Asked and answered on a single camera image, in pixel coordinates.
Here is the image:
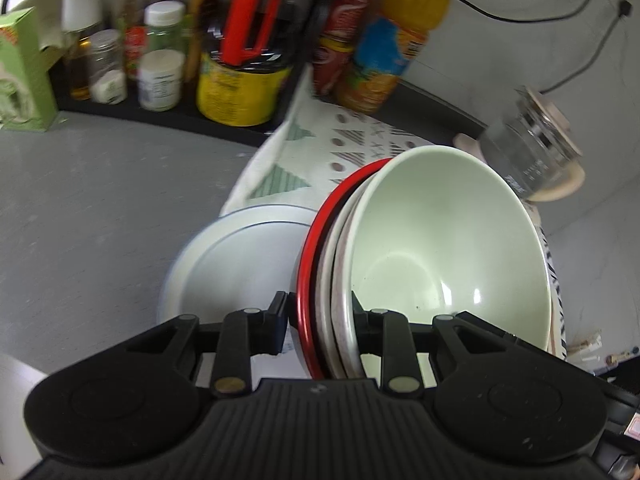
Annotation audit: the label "soy sauce bottle red handle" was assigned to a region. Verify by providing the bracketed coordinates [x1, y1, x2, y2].
[196, 0, 301, 127]

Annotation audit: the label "large white plate blue logo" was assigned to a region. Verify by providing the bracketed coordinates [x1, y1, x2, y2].
[157, 204, 321, 366]

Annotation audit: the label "orange juice bottle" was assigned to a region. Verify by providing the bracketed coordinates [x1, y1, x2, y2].
[336, 0, 451, 113]

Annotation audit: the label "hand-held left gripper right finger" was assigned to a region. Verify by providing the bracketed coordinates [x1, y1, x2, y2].
[351, 291, 516, 394]

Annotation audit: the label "amber oil bottle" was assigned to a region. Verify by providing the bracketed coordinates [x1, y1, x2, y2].
[67, 27, 96, 101]

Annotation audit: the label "white bowl brown rim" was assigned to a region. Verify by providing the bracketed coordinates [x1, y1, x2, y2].
[315, 180, 368, 381]

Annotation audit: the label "red drink can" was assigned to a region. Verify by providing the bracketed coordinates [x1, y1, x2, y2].
[320, 0, 373, 48]
[311, 37, 357, 97]

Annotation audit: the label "red rimmed bowl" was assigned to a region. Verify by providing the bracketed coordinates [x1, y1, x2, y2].
[296, 157, 396, 381]

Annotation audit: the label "white plastic bottle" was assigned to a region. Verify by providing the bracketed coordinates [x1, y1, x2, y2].
[137, 50, 185, 112]

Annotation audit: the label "glass jar silver lid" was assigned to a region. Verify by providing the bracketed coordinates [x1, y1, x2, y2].
[87, 29, 128, 106]

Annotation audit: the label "red label bottle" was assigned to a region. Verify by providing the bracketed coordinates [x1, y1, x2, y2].
[117, 0, 151, 81]

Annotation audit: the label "large pale green bowl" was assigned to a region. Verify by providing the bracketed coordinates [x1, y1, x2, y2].
[345, 146, 553, 376]

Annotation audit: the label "black kettle cable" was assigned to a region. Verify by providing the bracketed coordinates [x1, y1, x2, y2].
[540, 0, 633, 95]

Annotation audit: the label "green jar white lid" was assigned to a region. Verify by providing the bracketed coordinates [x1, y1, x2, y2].
[145, 1, 186, 61]

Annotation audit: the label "black wire rack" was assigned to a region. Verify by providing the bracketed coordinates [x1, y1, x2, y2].
[0, 0, 351, 136]

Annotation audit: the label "glass kettle cream lid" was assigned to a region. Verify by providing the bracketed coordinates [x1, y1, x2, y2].
[480, 86, 586, 202]

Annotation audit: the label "patterned cloth mat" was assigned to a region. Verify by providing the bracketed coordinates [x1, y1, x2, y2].
[220, 67, 571, 361]

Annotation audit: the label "green paper box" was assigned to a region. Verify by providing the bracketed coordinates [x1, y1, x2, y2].
[0, 7, 61, 133]

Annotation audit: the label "wooden sticks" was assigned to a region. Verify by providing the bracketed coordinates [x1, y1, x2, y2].
[565, 330, 606, 362]

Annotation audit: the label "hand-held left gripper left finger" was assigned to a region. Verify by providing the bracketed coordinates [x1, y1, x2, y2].
[127, 291, 290, 397]

